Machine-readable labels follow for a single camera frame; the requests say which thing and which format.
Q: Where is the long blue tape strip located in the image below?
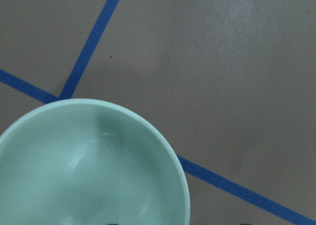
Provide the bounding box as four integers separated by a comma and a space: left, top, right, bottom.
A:
58, 0, 120, 100

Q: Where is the green bowl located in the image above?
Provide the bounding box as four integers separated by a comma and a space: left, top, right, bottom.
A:
0, 99, 191, 225

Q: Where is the crossing blue tape strip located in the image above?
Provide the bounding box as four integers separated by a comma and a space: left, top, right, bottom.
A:
0, 68, 316, 225

